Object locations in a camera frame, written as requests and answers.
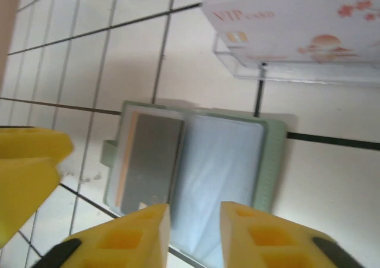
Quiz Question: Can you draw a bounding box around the sage green card holder wallet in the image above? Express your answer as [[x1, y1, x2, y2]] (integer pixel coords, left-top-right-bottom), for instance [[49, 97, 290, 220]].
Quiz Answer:
[[100, 100, 288, 261]]

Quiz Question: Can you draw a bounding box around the grey credit card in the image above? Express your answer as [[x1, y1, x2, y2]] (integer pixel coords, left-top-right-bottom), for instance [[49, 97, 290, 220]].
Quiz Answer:
[[120, 113, 185, 216]]

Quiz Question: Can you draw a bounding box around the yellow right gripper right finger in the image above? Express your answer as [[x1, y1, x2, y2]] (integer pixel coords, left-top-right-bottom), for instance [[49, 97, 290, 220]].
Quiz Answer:
[[220, 201, 368, 268]]

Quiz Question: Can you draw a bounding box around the orange card with grey stripe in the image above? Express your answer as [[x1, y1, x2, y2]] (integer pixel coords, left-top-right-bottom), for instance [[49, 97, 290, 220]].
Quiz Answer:
[[116, 111, 140, 207]]

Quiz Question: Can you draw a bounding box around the white VIP card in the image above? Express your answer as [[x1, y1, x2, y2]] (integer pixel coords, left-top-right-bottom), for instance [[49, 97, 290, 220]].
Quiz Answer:
[[201, 0, 380, 70]]

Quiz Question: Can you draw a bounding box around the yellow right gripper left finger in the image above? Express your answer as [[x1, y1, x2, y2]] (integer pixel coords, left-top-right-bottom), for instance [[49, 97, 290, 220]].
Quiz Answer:
[[31, 203, 172, 268]]

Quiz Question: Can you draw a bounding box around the clear acrylic card stand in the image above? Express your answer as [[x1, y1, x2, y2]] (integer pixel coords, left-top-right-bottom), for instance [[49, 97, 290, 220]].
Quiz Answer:
[[201, 0, 380, 90]]

